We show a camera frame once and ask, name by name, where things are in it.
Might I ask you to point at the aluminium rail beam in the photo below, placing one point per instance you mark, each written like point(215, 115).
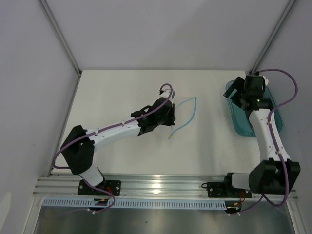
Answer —
point(132, 186)

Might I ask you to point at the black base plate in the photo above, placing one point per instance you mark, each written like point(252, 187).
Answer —
point(111, 186)
point(221, 190)

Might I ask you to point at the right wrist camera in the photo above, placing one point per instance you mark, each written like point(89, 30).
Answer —
point(265, 80)

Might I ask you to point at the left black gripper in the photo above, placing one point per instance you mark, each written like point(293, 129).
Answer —
point(172, 118)

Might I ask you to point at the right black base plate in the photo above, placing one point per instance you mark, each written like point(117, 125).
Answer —
point(221, 190)

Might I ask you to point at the aluminium frame post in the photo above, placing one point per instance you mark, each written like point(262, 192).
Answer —
point(59, 35)
point(282, 20)

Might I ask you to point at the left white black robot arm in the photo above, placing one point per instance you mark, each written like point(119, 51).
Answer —
point(81, 144)

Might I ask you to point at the right aluminium frame post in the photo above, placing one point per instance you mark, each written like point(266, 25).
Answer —
point(282, 20)

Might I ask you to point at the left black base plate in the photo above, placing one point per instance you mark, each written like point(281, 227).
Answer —
point(111, 186)

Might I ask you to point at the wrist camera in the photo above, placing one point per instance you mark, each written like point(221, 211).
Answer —
point(265, 80)
point(167, 94)

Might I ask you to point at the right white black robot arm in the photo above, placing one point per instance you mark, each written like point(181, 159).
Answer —
point(276, 173)

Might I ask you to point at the clear zip top bag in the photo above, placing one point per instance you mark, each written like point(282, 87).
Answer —
point(185, 112)

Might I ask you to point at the left aluminium frame post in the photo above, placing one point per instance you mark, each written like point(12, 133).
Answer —
point(59, 35)

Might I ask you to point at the teal plastic bin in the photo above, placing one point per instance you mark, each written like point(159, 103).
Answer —
point(239, 119)

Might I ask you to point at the white slotted cable duct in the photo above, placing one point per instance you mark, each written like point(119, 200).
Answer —
point(136, 203)

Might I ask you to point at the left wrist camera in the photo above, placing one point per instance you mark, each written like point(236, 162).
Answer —
point(167, 94)

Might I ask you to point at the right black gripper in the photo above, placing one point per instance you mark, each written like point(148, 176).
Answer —
point(238, 85)

